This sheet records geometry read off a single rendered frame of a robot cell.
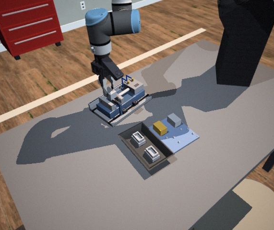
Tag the yellow rectangular block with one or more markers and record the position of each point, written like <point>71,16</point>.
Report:
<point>159,128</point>

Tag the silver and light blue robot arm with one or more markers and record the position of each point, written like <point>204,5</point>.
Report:
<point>123,20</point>

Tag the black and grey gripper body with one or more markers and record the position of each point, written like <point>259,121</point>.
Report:
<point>96,66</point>

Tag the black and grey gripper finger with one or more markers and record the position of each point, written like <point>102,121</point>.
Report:
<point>111,80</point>
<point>102,82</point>

